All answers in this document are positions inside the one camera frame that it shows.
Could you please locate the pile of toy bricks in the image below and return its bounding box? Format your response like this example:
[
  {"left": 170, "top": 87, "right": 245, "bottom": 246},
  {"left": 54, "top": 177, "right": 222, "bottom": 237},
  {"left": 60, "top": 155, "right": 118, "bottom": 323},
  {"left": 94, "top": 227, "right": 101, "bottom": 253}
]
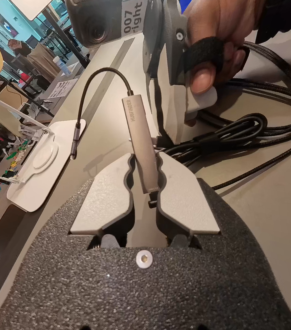
[{"left": 0, "top": 138, "right": 36, "bottom": 207}]

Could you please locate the black braided usb-c cable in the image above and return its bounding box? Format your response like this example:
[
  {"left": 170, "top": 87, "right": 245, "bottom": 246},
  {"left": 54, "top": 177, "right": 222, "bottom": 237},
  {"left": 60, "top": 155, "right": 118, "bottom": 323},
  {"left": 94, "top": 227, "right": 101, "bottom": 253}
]
[{"left": 148, "top": 41, "right": 291, "bottom": 210}]

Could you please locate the black hub pigtail cable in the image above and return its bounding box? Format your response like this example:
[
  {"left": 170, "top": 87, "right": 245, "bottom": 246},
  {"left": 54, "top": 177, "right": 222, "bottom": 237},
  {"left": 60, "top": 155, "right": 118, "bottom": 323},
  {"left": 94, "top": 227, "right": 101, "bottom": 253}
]
[{"left": 70, "top": 68, "right": 133, "bottom": 160}]

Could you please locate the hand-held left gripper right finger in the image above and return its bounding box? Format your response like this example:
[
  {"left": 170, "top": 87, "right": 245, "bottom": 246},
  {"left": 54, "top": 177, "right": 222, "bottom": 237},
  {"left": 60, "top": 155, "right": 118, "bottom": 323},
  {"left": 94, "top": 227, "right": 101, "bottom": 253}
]
[{"left": 156, "top": 151, "right": 221, "bottom": 235}]

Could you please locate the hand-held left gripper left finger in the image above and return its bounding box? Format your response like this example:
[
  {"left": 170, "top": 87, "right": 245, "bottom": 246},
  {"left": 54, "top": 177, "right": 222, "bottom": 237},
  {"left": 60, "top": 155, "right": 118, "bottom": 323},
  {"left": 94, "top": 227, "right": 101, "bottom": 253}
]
[{"left": 69, "top": 152, "right": 135, "bottom": 235}]

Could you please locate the grey usb hub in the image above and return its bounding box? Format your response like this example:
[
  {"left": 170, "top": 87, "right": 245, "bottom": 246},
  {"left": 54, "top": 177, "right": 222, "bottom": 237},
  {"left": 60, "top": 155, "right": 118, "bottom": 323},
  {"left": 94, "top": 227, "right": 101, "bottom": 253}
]
[{"left": 121, "top": 94, "right": 162, "bottom": 195}]

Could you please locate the black stand pole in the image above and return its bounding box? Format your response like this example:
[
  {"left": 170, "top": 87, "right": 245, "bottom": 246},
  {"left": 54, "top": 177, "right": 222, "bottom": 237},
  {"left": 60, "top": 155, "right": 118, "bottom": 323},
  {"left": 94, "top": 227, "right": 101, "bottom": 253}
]
[{"left": 44, "top": 5, "right": 90, "bottom": 69}]

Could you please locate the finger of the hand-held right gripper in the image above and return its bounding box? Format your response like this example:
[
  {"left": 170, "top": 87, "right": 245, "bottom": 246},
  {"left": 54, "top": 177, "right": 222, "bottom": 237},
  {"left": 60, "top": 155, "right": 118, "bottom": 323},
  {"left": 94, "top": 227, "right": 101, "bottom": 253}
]
[{"left": 146, "top": 73, "right": 187, "bottom": 145}]

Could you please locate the white bottle with blue label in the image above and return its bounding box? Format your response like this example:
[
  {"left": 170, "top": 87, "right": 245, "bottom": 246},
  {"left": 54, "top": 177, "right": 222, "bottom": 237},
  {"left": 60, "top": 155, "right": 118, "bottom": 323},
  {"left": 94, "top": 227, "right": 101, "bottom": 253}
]
[{"left": 53, "top": 56, "right": 73, "bottom": 78}]

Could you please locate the white paper sheet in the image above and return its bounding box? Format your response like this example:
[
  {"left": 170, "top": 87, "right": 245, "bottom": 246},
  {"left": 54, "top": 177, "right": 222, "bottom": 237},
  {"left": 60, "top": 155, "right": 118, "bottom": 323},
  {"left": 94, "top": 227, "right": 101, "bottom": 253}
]
[{"left": 48, "top": 78, "right": 78, "bottom": 100}]

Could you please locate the black smooth usb-c cable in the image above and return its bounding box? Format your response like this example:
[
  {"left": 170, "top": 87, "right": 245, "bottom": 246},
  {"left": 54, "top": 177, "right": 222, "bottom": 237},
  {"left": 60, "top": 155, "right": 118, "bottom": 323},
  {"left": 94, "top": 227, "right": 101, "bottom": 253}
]
[{"left": 156, "top": 113, "right": 269, "bottom": 167}]

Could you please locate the studio light panel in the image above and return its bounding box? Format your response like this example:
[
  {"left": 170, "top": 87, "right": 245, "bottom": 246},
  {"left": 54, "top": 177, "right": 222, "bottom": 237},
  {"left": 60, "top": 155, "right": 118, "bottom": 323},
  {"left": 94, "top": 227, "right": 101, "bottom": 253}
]
[{"left": 0, "top": 0, "right": 54, "bottom": 27}]

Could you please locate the white board stand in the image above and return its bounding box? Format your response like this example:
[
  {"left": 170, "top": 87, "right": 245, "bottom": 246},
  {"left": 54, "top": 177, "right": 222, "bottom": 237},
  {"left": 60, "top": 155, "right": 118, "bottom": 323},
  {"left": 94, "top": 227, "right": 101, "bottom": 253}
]
[{"left": 0, "top": 66, "right": 87, "bottom": 213}]

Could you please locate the person's right hand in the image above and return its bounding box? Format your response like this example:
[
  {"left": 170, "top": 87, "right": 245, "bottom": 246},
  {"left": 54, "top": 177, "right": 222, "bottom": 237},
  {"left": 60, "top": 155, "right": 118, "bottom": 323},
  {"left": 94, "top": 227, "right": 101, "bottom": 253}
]
[{"left": 185, "top": 0, "right": 266, "bottom": 95}]

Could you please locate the brown cardboard box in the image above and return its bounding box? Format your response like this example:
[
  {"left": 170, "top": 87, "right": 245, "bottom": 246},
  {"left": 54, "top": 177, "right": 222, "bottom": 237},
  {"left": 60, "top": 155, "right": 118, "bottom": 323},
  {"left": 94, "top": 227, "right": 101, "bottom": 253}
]
[{"left": 28, "top": 42, "right": 61, "bottom": 76}]

